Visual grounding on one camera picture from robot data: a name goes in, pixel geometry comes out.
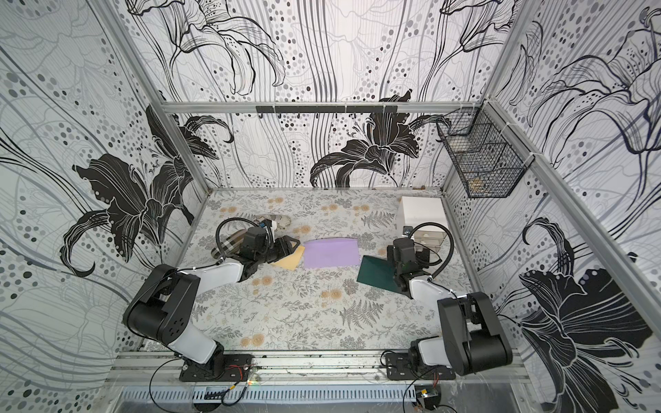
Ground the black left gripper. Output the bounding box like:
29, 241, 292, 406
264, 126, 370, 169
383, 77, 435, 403
254, 235, 301, 265

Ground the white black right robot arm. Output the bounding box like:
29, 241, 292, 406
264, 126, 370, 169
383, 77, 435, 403
387, 237, 513, 376

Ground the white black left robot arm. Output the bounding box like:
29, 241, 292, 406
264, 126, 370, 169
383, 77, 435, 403
123, 218, 301, 365

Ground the white mini drawer cabinet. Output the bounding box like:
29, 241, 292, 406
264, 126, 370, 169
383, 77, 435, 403
396, 196, 448, 252

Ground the plaid cylindrical case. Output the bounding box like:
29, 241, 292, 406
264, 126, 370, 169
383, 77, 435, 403
211, 230, 246, 260

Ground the small electronics board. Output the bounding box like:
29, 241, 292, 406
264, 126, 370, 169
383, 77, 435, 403
415, 385, 442, 411

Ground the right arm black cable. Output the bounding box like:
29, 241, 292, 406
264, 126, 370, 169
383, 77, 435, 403
410, 221, 455, 280

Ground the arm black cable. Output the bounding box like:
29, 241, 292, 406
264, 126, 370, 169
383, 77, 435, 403
410, 221, 455, 280
214, 216, 275, 256

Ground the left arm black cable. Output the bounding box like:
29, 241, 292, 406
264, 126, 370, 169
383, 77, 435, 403
214, 216, 275, 256

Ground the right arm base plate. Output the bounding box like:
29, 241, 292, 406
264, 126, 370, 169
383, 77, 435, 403
380, 349, 456, 381

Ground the black wire wall basket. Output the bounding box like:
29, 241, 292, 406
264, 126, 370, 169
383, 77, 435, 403
436, 102, 528, 199

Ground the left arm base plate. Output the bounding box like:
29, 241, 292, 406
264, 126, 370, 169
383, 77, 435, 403
179, 354, 253, 383

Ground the white perforated cable duct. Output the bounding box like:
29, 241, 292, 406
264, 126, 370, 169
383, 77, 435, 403
120, 385, 416, 404

